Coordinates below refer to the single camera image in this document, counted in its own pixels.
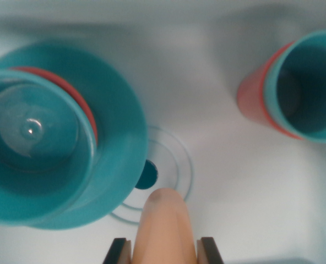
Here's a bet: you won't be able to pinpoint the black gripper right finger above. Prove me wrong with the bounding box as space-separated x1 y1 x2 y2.
196 236 224 264

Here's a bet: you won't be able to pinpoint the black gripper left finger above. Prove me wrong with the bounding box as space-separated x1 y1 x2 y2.
102 238 132 264

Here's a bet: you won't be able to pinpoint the light blue toy sink unit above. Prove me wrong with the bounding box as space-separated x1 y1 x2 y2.
0 0 326 264

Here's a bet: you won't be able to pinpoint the teal plate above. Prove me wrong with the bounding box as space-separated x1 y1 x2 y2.
0 42 149 230

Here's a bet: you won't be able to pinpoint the coral tumbler cup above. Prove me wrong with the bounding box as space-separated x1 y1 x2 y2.
236 41 304 140

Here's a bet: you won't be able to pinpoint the teal tumbler cup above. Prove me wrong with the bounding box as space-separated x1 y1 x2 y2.
263 29 326 144

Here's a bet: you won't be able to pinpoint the teal mug with handle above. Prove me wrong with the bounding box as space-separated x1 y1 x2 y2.
0 69 98 226

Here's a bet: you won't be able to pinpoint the coral mug with handle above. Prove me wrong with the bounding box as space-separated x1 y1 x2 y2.
8 67 99 146

